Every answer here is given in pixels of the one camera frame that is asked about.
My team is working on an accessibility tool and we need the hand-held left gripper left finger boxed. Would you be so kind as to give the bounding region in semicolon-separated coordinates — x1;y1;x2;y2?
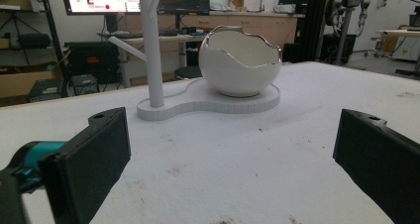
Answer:
38;106;132;224

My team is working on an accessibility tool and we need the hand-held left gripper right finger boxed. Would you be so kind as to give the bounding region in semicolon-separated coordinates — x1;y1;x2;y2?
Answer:
332;108;420;224

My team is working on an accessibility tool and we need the small black crate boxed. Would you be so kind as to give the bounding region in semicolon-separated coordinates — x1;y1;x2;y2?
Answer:
69;73;100;96

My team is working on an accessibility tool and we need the large brown cardboard box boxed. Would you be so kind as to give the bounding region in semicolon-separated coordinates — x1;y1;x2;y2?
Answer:
0;70;55;100

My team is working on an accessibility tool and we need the black equipment case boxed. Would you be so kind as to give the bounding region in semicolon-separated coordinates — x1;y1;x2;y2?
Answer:
63;41;121;85

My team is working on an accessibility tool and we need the white tree-shaped stand with base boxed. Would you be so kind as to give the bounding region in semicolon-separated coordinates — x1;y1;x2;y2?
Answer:
108;0;281;122

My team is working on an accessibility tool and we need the light wooden table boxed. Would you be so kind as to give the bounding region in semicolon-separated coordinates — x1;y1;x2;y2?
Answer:
375;29;420;39

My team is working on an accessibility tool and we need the black bag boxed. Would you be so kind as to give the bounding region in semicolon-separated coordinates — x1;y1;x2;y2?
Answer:
17;33;53;50

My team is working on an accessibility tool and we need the grey metal stand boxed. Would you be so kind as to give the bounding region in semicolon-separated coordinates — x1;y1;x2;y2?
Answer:
332;0;373;66

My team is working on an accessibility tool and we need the black metal shelf rack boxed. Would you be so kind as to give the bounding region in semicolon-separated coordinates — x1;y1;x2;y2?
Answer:
0;0;71;98

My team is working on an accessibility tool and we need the wooden desk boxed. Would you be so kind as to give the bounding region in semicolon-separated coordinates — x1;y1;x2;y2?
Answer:
98;32;207;88

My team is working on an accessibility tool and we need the white eggshell-shaped bowl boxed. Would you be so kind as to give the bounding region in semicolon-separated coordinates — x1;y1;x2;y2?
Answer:
198;25;283;98

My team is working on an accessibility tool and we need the wooden counter with cabinets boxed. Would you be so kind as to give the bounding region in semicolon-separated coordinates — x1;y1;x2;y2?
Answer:
157;10;305;50

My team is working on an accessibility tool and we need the black frame pillar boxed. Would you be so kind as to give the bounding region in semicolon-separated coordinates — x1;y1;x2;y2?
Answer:
301;0;332;63

